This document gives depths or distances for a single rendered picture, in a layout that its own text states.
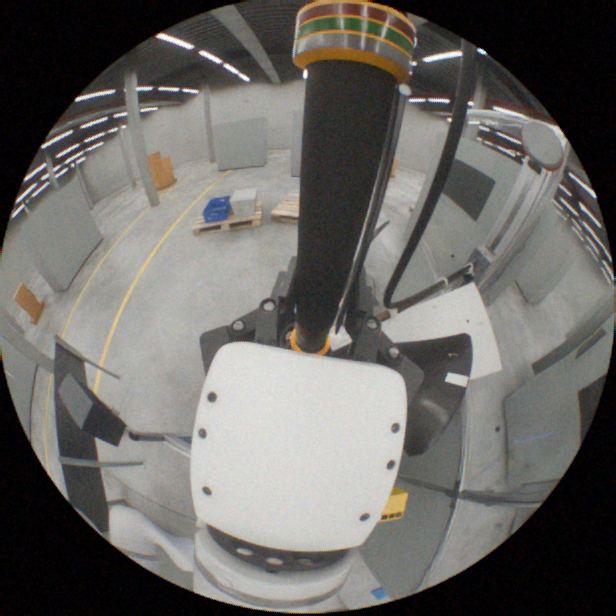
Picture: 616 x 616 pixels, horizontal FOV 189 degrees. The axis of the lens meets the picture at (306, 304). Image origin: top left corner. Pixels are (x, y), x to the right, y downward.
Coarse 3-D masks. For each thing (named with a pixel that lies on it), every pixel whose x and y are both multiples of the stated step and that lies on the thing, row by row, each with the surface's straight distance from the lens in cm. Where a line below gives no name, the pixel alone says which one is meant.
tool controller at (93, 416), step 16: (64, 384) 92; (80, 384) 84; (64, 400) 87; (80, 400) 78; (96, 400) 79; (80, 416) 75; (96, 416) 74; (112, 416) 78; (96, 432) 77; (112, 432) 81
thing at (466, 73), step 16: (464, 48) 18; (464, 64) 17; (464, 80) 17; (464, 96) 16; (464, 112) 16; (448, 144) 15; (448, 160) 15; (432, 192) 15; (432, 208) 16; (416, 224) 16; (416, 240) 17; (400, 272) 19; (432, 288) 36; (384, 304) 24; (400, 304) 28
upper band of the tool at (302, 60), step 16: (320, 0) 9; (336, 0) 9; (352, 0) 9; (336, 16) 8; (352, 16) 8; (400, 16) 9; (320, 32) 8; (336, 32) 8; (352, 32) 8; (400, 32) 8; (320, 48) 7; (336, 48) 7; (400, 48) 8; (304, 64) 9; (384, 64) 8; (400, 80) 9
